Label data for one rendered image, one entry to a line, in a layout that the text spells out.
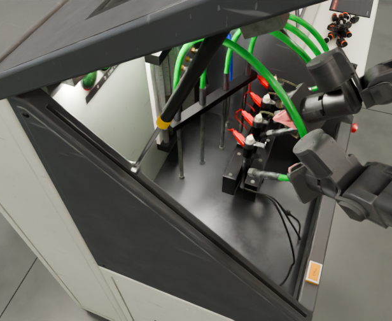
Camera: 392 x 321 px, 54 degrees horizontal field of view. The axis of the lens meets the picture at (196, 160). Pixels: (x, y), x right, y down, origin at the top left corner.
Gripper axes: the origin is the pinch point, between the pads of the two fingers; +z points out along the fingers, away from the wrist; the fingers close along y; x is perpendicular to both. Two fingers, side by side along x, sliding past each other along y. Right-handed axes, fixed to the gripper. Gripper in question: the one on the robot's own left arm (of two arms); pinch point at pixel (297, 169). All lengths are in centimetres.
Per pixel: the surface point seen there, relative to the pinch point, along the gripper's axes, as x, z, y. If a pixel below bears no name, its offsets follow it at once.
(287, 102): -14.9, -8.9, -0.6
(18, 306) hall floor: 29, 110, 113
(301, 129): -9.2, -8.5, -1.0
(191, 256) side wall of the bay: 4.7, 0.3, 27.8
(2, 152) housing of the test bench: -31, 6, 50
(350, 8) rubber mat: -21, 73, -75
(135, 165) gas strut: -18.0, -7.5, 28.3
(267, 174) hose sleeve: 0.1, 7.2, 4.3
